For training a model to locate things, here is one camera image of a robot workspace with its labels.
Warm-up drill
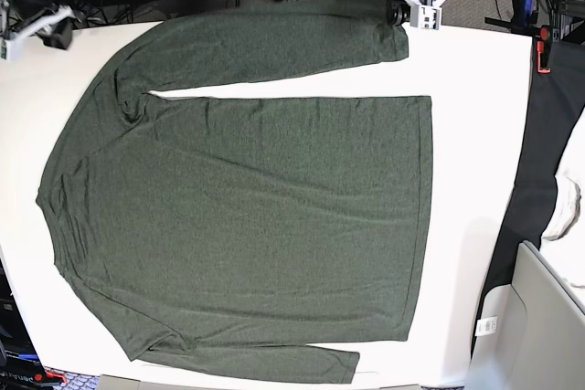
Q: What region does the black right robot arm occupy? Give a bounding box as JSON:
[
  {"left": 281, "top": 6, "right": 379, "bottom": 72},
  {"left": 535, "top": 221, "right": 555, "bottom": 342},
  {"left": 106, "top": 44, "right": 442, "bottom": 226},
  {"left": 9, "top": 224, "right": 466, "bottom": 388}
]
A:
[{"left": 1, "top": 0, "right": 76, "bottom": 61}]

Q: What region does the dark green long-sleeve shirt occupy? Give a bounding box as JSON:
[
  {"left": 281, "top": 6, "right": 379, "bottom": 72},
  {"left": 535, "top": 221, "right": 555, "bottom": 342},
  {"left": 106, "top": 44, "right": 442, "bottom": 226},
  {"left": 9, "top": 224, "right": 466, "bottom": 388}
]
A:
[{"left": 37, "top": 0, "right": 433, "bottom": 385}]

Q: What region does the red clamp on table edge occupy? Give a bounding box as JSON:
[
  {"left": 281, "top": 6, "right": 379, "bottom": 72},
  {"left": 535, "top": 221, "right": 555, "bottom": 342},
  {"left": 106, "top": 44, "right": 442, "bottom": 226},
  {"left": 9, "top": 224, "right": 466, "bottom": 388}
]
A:
[{"left": 536, "top": 26, "right": 552, "bottom": 74}]

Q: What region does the dark grey cloth sheet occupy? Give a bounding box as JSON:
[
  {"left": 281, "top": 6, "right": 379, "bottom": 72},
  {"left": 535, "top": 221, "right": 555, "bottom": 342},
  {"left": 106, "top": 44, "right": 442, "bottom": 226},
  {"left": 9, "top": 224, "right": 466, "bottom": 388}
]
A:
[{"left": 469, "top": 36, "right": 585, "bottom": 354}]

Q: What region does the white barcode label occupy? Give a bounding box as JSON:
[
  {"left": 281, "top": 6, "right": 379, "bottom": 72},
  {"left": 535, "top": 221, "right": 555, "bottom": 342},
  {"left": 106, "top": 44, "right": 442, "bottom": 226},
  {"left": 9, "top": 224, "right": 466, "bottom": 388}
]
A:
[{"left": 474, "top": 316, "right": 497, "bottom": 337}]

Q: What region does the black box with orange print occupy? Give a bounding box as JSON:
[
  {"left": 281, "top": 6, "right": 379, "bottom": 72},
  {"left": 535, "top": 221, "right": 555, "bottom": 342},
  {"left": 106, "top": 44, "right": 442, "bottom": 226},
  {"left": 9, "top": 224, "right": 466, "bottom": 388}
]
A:
[{"left": 1, "top": 268, "right": 67, "bottom": 390}]

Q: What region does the grey plastic bin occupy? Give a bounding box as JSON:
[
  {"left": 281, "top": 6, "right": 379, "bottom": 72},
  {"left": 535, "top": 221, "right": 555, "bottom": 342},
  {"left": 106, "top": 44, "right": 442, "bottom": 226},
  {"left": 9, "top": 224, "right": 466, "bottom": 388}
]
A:
[{"left": 464, "top": 241, "right": 584, "bottom": 389}]

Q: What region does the white cloth pile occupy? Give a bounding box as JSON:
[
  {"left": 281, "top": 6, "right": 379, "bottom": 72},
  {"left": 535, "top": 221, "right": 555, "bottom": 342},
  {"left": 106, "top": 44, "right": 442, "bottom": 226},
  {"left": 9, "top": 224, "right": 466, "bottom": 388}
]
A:
[{"left": 542, "top": 113, "right": 584, "bottom": 240}]

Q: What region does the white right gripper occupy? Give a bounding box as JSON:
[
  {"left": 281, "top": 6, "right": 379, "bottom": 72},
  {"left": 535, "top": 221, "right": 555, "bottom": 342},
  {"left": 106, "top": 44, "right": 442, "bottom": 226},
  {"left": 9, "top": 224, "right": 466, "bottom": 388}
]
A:
[{"left": 1, "top": 6, "right": 73, "bottom": 61}]

